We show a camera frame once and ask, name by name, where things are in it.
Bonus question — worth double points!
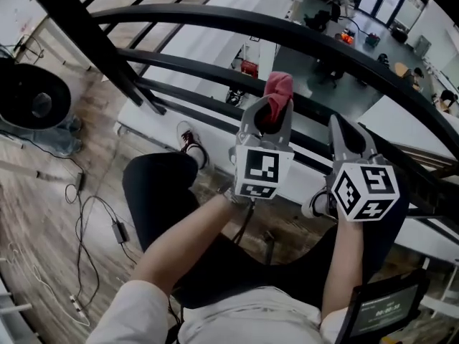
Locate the person's right leg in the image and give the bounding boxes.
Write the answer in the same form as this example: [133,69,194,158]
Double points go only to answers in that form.
[250,181,410,311]

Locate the wooden table white legs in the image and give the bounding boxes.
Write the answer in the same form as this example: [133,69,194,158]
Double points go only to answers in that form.
[14,12,95,72]

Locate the white metal frame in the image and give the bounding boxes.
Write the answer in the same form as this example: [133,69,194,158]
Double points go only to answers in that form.
[419,259,459,319]

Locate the person's white shirt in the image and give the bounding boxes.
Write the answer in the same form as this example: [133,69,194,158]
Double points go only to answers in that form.
[85,279,354,344]

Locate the grey metal cabinet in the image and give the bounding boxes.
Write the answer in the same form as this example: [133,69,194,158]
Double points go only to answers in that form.
[415,34,433,59]

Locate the person's leg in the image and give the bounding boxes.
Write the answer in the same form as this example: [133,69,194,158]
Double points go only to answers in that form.
[122,152,273,310]
[250,181,410,311]

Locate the black stool leg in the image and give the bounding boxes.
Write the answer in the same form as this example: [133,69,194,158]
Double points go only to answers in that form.
[264,229,278,265]

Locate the round orange table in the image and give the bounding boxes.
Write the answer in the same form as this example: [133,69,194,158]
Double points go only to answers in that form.
[393,62,414,82]

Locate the glass double door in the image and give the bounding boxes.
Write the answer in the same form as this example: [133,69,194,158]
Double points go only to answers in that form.
[358,0,428,29]

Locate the red plastic crate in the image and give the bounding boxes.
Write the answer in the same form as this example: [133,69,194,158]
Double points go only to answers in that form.
[240,59,260,81]

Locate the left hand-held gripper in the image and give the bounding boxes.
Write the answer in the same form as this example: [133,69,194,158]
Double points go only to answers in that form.
[229,97,295,201]

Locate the wooden staircase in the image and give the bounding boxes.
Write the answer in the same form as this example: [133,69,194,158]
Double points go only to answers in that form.
[394,140,459,224]

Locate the black wrist-mounted screen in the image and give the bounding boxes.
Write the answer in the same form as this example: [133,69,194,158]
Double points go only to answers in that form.
[336,269,431,344]

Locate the black white patterned bag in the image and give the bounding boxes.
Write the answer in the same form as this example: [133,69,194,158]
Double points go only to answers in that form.
[225,88,247,108]

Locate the grey metal rack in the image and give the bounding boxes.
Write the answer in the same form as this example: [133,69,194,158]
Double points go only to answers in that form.
[0,259,39,344]

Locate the black power cable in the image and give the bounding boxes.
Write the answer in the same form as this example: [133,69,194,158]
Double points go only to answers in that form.
[0,129,139,311]

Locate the person's right sneaker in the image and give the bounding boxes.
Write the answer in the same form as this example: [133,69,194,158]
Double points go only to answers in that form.
[301,188,339,221]

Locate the white cable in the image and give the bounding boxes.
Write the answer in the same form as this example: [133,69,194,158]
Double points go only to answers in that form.
[6,241,91,328]

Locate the pink cloth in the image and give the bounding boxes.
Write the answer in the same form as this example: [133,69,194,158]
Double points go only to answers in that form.
[262,71,295,128]

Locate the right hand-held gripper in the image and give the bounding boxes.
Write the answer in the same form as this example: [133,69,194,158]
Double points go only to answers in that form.
[325,115,401,223]

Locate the person's left leg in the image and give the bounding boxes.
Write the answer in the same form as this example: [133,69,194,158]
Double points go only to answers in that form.
[122,152,273,310]

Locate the black round machine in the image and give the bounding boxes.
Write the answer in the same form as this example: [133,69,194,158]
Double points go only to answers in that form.
[0,57,84,158]

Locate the person's left forearm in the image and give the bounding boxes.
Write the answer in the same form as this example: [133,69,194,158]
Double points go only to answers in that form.
[131,194,238,296]

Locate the person's right forearm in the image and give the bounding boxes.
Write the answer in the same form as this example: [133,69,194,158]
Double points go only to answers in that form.
[321,216,364,323]

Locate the black metal railing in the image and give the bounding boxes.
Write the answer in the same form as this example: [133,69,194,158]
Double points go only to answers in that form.
[25,0,459,229]

